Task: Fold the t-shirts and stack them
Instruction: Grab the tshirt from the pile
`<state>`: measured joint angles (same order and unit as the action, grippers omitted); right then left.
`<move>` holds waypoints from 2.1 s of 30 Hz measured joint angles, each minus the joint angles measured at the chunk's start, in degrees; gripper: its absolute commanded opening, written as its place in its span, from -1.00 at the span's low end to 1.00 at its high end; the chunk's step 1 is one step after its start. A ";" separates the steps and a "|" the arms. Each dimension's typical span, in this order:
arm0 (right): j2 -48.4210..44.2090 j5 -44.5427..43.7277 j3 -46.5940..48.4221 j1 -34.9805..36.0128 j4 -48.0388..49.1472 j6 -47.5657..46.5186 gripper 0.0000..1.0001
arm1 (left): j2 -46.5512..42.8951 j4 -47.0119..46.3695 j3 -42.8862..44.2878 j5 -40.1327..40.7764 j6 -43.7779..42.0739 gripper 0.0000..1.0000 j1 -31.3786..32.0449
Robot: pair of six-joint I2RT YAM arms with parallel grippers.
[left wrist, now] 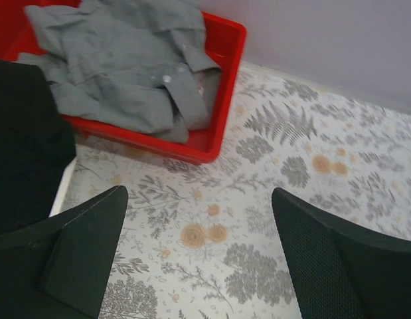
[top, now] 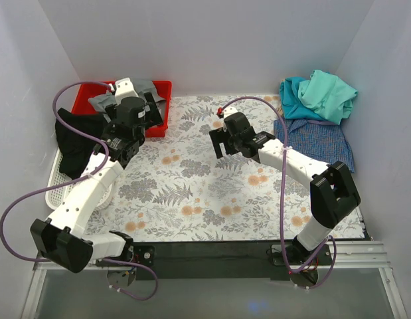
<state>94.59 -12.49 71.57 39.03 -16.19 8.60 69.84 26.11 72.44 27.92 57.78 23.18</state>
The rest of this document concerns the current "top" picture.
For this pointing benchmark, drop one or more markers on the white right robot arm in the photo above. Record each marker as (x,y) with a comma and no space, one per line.
(333,193)

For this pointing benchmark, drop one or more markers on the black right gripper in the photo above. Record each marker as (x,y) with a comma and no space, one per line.
(219,142)

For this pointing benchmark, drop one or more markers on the black floral print t-shirt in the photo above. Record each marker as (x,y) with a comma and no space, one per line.
(75,149)

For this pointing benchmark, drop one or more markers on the red plastic bin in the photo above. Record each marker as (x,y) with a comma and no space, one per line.
(83,107)

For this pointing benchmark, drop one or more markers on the grey shirt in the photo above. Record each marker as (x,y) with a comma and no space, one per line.
(141,86)

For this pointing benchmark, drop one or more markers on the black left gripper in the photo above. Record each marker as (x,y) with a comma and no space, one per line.
(152,108)

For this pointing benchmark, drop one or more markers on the dark teal shirt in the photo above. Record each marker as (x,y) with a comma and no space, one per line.
(291,105)

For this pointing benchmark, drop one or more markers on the blue patterned folded shirt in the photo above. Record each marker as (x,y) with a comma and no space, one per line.
(320,140)

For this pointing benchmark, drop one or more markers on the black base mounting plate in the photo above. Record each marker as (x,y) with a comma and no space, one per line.
(212,260)

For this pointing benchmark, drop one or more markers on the aluminium rail frame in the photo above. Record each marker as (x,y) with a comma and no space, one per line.
(357,277)

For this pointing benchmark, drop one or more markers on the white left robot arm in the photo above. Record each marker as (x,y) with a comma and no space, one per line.
(61,238)

